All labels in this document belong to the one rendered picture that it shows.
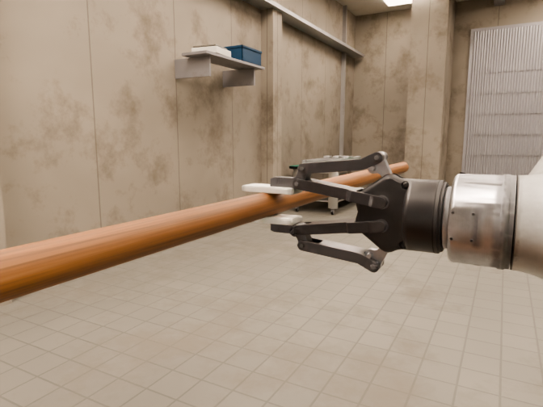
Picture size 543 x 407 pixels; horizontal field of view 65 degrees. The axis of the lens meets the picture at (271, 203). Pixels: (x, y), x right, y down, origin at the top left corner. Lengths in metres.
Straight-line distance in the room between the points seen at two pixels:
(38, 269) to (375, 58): 11.23
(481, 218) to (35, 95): 4.00
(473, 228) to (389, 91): 10.81
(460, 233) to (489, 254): 0.03
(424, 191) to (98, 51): 4.38
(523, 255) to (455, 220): 0.06
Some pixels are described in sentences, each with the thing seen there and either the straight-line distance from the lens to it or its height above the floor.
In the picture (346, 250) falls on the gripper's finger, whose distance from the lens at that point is 0.48.
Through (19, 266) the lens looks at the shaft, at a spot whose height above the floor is 1.20.
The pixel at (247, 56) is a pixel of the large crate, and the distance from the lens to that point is 5.70.
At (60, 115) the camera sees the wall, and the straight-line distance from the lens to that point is 4.32.
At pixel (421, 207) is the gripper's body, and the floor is 1.21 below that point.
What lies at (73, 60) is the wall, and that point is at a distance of 4.48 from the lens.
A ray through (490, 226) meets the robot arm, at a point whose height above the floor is 1.20.
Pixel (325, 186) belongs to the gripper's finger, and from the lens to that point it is 0.48.
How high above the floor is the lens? 1.28
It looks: 9 degrees down
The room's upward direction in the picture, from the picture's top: straight up
